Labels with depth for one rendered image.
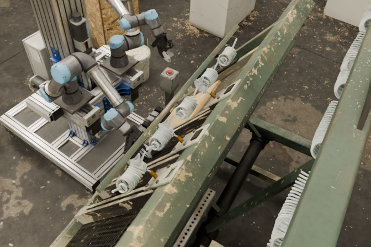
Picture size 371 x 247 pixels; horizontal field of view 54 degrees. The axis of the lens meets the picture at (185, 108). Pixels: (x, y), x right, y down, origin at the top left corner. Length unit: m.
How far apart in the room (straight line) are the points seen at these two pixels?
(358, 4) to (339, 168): 4.84
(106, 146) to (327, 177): 2.71
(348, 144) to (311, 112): 3.23
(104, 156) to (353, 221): 2.27
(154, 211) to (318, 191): 0.50
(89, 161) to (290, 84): 2.50
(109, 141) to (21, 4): 3.11
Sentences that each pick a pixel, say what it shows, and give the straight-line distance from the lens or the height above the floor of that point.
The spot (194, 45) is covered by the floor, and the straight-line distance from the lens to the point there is 4.84.
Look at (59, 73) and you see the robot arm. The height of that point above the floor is 1.57.
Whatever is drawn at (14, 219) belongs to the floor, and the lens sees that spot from 3.52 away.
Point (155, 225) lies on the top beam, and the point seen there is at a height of 1.89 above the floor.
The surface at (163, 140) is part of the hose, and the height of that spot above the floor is 1.87.
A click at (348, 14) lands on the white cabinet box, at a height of 0.13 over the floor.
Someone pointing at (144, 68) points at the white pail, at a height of 0.22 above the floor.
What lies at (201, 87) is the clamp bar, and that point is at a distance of 1.59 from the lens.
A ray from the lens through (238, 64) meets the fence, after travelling 2.29.
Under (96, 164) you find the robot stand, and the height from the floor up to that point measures 0.21.
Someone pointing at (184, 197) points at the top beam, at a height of 1.88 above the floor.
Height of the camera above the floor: 2.95
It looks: 47 degrees down
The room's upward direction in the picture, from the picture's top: 3 degrees clockwise
